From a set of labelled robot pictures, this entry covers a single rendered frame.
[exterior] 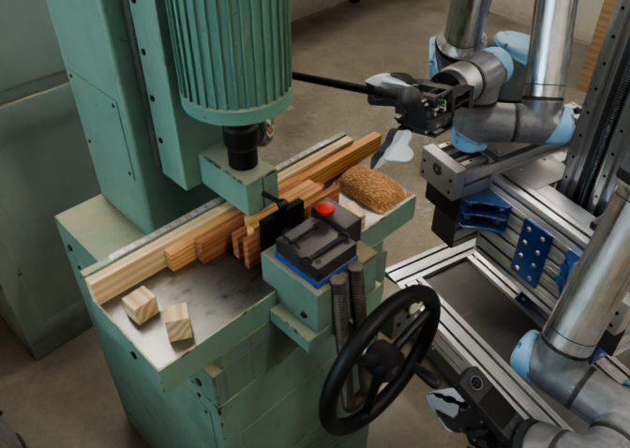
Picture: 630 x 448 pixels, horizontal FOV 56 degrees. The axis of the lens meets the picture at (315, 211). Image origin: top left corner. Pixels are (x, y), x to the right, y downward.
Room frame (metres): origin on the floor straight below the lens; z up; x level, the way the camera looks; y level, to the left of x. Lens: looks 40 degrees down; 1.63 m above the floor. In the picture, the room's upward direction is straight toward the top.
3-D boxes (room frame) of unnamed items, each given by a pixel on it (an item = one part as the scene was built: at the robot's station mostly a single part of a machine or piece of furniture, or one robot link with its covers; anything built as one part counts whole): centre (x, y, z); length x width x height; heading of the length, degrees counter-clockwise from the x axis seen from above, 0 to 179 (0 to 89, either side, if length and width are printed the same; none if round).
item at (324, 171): (0.91, 0.06, 0.92); 0.54 x 0.02 x 0.04; 134
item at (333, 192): (0.81, 0.04, 0.93); 0.22 x 0.01 x 0.06; 134
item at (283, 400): (0.93, 0.21, 0.36); 0.58 x 0.45 x 0.71; 44
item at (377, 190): (0.95, -0.11, 0.92); 0.14 x 0.09 x 0.04; 44
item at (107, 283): (0.86, 0.14, 0.93); 0.60 x 0.02 x 0.05; 134
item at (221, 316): (0.77, 0.05, 0.87); 0.61 x 0.30 x 0.06; 134
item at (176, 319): (0.59, 0.21, 0.92); 0.04 x 0.03 x 0.05; 106
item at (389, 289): (0.93, -0.16, 0.58); 0.12 x 0.08 x 0.08; 44
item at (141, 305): (0.63, 0.27, 0.92); 0.04 x 0.04 x 0.04; 47
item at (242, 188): (0.86, 0.14, 0.99); 0.14 x 0.07 x 0.09; 44
